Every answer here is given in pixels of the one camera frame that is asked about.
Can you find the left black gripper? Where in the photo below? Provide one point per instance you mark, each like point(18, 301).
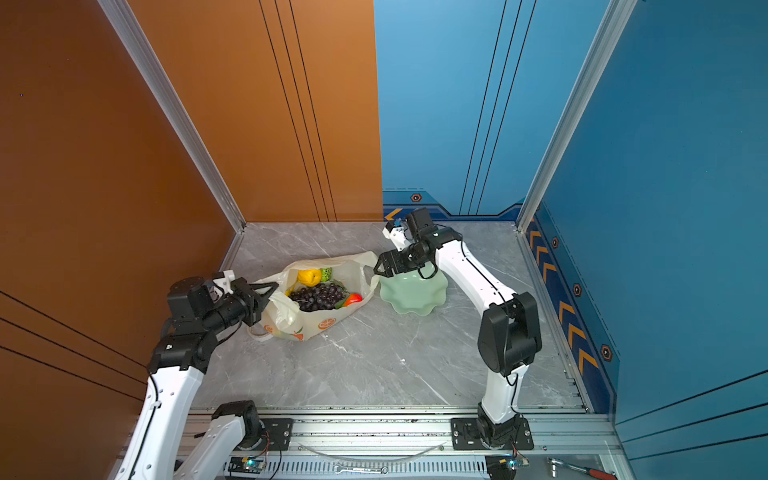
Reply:
point(256, 303)

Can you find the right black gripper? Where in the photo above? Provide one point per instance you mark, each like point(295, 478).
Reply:
point(386, 259)

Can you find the cream plastic bag orange print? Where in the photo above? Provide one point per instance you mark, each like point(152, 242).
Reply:
point(282, 317)

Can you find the yellow lemon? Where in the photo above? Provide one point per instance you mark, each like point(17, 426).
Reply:
point(310, 277)

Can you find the red orange mango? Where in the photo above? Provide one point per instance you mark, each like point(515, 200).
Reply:
point(352, 299)

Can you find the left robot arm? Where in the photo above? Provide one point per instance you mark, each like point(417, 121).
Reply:
point(200, 310)

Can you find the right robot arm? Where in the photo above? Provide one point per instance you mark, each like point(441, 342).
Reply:
point(509, 331)

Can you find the light green fruit plate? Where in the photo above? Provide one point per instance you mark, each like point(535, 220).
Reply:
point(410, 293)

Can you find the green circuit board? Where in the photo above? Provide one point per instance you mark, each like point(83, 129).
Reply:
point(249, 465)

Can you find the silver wrench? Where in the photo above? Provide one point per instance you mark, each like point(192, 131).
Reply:
point(340, 469)

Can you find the small right circuit board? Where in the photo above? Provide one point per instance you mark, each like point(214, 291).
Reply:
point(504, 467)

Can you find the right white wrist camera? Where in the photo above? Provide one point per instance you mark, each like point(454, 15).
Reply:
point(395, 233)

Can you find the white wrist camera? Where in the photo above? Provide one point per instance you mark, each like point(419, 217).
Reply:
point(395, 233)
point(222, 282)

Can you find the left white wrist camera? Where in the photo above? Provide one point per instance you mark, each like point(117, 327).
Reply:
point(222, 282)

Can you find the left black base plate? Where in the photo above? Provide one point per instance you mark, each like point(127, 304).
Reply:
point(275, 434)

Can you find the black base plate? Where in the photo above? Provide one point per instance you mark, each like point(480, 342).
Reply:
point(275, 434)
point(481, 434)

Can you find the aluminium rail frame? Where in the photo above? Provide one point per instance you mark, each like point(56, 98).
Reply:
point(355, 433)

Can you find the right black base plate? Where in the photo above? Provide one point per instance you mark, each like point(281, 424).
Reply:
point(481, 434)

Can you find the red handled tool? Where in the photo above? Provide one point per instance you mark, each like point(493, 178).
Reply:
point(555, 463)

